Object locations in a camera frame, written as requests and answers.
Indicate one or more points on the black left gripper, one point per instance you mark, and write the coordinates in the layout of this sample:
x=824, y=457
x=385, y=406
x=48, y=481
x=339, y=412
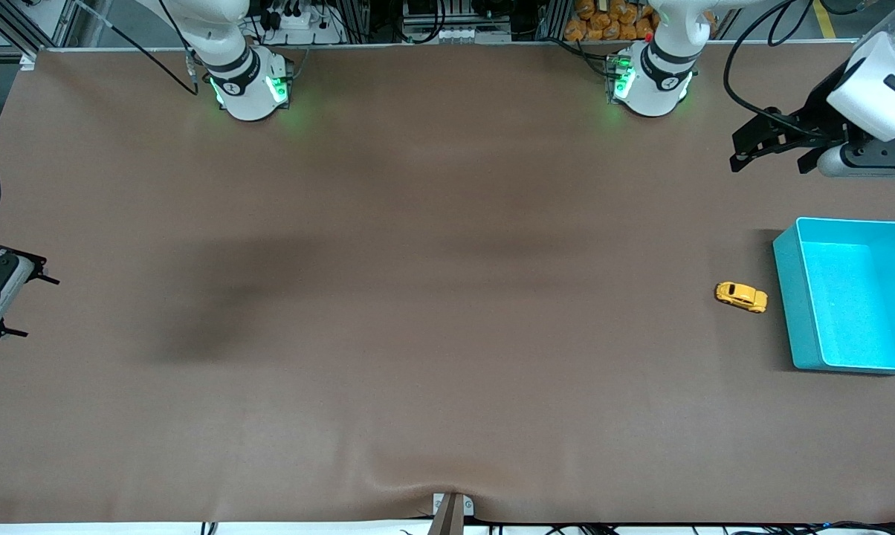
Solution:
x=818, y=117

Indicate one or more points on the yellow beetle toy car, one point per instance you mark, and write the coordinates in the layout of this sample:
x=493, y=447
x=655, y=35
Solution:
x=741, y=296

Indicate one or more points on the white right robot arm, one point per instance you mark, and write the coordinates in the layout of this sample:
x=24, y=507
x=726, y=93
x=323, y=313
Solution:
x=247, y=89

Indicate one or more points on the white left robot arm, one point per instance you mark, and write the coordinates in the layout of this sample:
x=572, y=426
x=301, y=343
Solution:
x=659, y=82

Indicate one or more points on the teal plastic storage box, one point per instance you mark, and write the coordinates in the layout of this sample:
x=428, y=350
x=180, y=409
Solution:
x=849, y=305

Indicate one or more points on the orange snack packets pile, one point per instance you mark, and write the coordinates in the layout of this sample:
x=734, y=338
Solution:
x=592, y=22

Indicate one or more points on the white connector strip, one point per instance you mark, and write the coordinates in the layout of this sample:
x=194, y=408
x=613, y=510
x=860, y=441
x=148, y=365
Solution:
x=455, y=34

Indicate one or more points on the brown table mat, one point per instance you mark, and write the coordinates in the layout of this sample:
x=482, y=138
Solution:
x=447, y=334

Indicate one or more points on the white power strip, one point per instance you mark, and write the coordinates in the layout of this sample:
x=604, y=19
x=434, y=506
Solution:
x=299, y=26

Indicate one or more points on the white mat corner clamp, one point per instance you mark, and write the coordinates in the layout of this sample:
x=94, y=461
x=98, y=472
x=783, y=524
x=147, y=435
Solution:
x=27, y=62

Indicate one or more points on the grey metal mount bracket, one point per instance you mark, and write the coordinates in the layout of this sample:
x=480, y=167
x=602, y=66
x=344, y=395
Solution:
x=453, y=516

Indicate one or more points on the aluminium frame strut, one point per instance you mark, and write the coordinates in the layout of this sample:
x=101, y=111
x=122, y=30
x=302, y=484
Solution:
x=68, y=22

